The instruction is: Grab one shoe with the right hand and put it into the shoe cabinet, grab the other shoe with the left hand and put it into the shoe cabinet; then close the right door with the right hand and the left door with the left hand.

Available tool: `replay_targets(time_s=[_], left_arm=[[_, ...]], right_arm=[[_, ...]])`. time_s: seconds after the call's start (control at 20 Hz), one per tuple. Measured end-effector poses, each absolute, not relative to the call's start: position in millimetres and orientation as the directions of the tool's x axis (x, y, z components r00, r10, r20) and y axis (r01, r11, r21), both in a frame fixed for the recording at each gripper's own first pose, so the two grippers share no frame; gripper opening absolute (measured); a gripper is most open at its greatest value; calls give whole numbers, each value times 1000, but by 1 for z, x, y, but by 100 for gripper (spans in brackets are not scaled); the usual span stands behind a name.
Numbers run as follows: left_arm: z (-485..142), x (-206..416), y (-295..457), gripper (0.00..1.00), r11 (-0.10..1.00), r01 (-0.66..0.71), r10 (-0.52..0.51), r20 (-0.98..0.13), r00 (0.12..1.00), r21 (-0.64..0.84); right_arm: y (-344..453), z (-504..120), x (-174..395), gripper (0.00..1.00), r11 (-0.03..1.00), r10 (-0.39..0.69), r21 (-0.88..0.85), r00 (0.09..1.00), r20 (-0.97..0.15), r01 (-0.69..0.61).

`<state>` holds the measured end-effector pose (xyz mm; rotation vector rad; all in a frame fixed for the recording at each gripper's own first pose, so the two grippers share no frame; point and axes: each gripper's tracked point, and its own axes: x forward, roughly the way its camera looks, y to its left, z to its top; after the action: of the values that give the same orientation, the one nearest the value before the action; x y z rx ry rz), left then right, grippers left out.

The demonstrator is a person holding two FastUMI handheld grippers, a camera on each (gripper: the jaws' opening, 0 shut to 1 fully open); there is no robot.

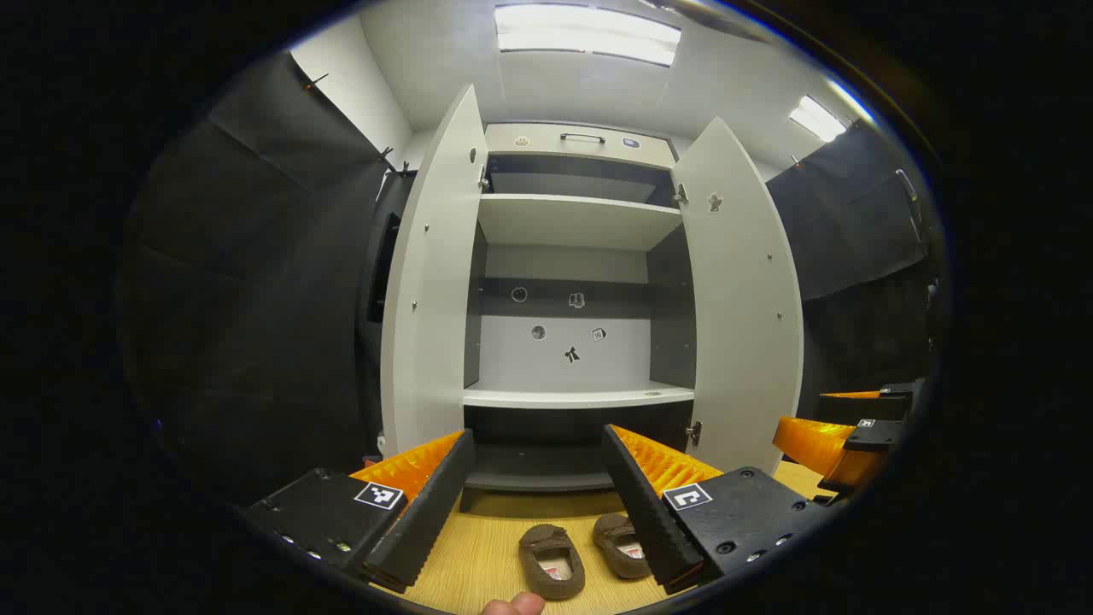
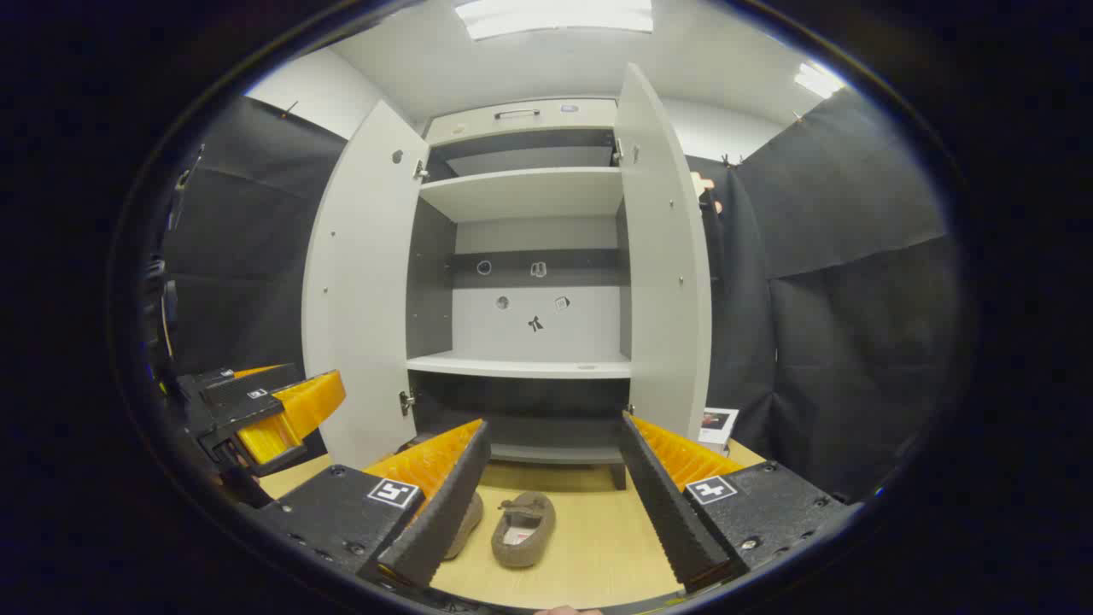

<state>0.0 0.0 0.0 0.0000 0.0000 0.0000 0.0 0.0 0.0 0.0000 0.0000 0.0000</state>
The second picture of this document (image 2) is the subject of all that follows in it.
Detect brown fuzzy slipper shoe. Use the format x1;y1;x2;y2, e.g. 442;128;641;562
491;491;557;570
442;491;485;561

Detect ceiling light panel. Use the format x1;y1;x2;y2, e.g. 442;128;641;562
793;61;847;100
453;0;655;41

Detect white shoe cabinet door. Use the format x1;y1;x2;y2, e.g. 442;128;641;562
301;100;430;471
613;62;714;445

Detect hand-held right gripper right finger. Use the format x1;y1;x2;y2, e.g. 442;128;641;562
617;412;848;594

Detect white book with dark picture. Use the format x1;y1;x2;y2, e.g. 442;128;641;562
698;407;740;448

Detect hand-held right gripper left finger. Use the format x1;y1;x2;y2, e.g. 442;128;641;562
248;417;494;590

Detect white shoe cabinet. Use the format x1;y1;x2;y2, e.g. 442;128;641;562
406;97;633;492

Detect black backdrop cloth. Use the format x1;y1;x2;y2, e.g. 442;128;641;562
683;85;959;505
161;94;348;381

